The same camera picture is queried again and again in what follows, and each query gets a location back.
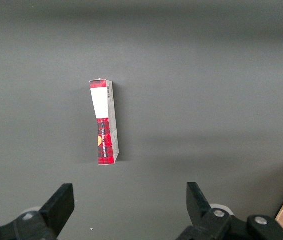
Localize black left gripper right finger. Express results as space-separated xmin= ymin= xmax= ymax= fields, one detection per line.
xmin=175 ymin=181 xmax=283 ymax=240

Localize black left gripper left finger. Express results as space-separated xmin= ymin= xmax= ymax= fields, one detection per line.
xmin=0 ymin=183 xmax=76 ymax=240

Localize red and grey carton box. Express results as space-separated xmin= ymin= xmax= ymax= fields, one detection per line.
xmin=89 ymin=78 xmax=121 ymax=167

